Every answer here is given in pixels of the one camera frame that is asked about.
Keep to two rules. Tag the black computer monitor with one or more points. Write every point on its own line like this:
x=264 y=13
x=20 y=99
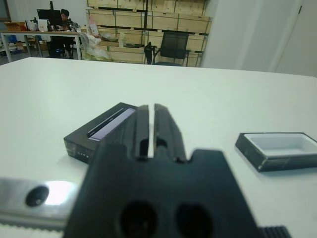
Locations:
x=48 y=17

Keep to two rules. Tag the black box lid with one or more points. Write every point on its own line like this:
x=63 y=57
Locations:
x=99 y=129

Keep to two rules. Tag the black mesh office chair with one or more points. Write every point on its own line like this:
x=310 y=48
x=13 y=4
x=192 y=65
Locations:
x=174 y=42

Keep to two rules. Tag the yellowish plastic sack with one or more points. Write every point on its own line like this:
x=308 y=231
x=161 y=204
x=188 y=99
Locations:
x=94 y=47

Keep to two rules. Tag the black box base white insert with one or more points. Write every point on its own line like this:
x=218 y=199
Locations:
x=284 y=163

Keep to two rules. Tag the brown cardboard box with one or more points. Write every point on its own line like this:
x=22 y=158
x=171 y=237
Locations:
x=15 y=26

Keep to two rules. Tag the white frame desk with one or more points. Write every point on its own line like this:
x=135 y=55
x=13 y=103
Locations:
x=37 y=32

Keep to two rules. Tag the pink white carton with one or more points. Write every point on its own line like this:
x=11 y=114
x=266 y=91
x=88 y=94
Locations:
x=93 y=27

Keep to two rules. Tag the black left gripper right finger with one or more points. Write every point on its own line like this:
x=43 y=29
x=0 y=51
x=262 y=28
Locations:
x=166 y=129

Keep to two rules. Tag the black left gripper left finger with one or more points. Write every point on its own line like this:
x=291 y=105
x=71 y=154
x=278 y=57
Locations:
x=141 y=129

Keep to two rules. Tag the white printed carton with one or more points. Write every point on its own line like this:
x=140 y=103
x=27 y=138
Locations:
x=42 y=24

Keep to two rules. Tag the person with black hair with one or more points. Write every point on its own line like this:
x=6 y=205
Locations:
x=65 y=21

